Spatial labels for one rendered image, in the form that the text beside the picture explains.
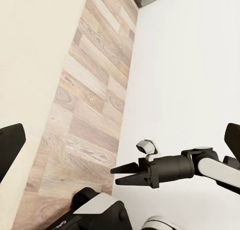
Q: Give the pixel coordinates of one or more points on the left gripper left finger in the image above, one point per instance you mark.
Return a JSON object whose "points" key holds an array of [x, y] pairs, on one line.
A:
{"points": [[12, 139]]}

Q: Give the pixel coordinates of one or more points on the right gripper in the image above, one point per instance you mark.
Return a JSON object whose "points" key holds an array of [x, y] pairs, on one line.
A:
{"points": [[148, 173]]}

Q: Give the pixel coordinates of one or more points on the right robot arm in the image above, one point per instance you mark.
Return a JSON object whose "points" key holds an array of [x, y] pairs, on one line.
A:
{"points": [[202, 161]]}

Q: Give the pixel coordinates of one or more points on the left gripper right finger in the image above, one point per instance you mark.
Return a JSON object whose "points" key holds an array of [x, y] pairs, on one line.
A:
{"points": [[232, 139]]}

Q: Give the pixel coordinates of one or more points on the bed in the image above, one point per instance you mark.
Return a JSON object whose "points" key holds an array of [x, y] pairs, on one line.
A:
{"points": [[35, 40]]}

